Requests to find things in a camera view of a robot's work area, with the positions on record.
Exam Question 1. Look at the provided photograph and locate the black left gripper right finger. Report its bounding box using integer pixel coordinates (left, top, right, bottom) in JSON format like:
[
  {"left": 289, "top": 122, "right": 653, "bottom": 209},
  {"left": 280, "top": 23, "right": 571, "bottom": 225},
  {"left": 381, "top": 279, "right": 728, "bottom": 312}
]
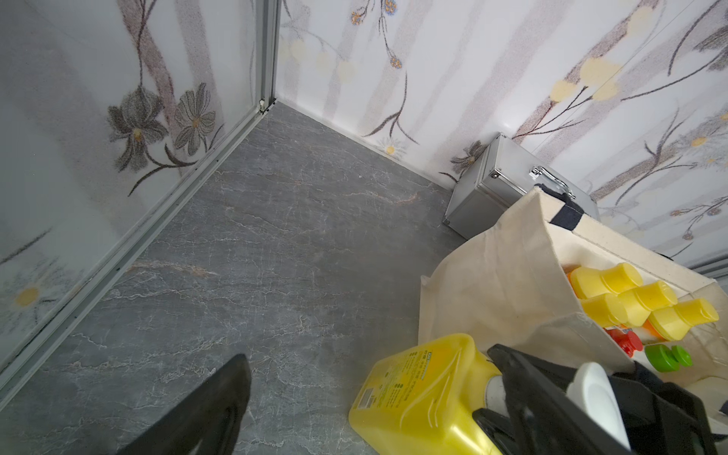
[{"left": 502, "top": 358, "right": 630, "bottom": 454}]

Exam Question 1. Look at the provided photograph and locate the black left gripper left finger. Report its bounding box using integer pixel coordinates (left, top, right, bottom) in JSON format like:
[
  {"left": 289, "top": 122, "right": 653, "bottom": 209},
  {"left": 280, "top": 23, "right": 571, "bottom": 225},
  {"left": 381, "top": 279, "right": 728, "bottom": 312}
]
[{"left": 119, "top": 354, "right": 252, "bottom": 454}]

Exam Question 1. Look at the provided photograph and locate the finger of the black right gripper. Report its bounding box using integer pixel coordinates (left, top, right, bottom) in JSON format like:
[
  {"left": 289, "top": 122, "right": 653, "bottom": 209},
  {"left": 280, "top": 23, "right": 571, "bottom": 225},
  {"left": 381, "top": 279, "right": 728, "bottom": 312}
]
[
  {"left": 613, "top": 366, "right": 718, "bottom": 454},
  {"left": 486, "top": 344, "right": 576, "bottom": 391}
]

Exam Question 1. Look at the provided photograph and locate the white bottle green cap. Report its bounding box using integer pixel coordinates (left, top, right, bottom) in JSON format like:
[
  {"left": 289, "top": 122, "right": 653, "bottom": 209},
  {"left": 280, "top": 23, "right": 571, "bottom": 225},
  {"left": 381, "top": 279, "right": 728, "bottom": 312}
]
[{"left": 644, "top": 344, "right": 693, "bottom": 373}]

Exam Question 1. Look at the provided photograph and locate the green bottle red cap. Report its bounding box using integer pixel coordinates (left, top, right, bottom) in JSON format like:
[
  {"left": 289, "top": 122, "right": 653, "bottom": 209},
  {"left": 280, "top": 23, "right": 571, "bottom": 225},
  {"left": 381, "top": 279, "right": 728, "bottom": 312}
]
[{"left": 605, "top": 329, "right": 644, "bottom": 358}]

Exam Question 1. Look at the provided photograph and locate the orange bottle yellow cap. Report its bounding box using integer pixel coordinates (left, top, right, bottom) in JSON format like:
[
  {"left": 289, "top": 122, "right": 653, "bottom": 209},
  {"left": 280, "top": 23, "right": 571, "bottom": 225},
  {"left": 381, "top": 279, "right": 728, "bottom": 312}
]
[
  {"left": 567, "top": 263, "right": 644, "bottom": 300},
  {"left": 636, "top": 299, "right": 720, "bottom": 344},
  {"left": 580, "top": 281, "right": 678, "bottom": 329}
]

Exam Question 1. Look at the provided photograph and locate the large yellow soap bottle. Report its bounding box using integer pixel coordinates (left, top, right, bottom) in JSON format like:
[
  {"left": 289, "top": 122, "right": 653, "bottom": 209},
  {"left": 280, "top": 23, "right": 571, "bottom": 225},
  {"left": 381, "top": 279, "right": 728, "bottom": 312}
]
[{"left": 348, "top": 332, "right": 632, "bottom": 455}]

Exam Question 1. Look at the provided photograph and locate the cream canvas shopping bag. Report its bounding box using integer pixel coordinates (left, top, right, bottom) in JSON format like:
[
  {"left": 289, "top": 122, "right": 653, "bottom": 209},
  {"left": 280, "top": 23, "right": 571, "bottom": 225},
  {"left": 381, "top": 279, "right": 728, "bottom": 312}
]
[{"left": 417, "top": 183, "right": 728, "bottom": 439}]

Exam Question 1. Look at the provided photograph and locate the silver metal case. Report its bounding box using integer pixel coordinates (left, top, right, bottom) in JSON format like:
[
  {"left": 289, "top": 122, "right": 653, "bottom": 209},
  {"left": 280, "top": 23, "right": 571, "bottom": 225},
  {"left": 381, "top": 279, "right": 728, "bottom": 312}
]
[{"left": 444, "top": 134, "right": 600, "bottom": 239}]

